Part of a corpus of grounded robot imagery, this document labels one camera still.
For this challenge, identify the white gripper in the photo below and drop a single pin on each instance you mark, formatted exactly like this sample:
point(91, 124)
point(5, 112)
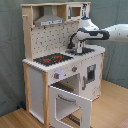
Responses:
point(80, 46)

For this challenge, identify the white oven door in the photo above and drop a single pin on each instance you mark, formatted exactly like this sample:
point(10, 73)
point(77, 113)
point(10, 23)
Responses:
point(62, 103)

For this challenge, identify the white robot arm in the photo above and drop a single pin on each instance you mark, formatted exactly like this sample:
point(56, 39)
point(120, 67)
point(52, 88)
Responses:
point(87, 30)

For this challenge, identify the wooden toy kitchen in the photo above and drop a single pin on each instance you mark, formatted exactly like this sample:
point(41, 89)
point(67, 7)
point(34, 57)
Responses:
point(46, 40)

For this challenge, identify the black toy faucet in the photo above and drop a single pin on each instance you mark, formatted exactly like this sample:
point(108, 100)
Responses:
point(71, 44)

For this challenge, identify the silver toy sink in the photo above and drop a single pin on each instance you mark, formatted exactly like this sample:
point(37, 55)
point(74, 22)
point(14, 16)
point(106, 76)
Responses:
point(85, 51)

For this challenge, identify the right red stove knob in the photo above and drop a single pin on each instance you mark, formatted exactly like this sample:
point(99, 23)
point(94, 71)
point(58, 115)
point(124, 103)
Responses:
point(74, 69)

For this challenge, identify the red stove knob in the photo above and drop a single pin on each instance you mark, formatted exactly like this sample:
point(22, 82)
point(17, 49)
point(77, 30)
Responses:
point(74, 69)
point(56, 75)

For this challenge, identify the black toy stovetop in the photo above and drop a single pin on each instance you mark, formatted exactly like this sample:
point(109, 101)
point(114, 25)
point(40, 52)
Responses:
point(52, 59)

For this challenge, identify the white dishwasher door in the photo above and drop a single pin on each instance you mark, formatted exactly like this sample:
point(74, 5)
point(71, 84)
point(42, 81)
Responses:
point(90, 78)

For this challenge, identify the toy microwave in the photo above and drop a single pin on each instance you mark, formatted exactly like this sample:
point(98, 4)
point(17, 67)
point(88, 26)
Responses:
point(77, 11)

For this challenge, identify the left red stove knob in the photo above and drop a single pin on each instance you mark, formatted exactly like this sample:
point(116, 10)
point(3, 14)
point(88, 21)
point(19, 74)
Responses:
point(56, 75)

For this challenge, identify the grey range hood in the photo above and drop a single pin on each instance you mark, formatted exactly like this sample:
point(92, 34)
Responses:
point(48, 18)

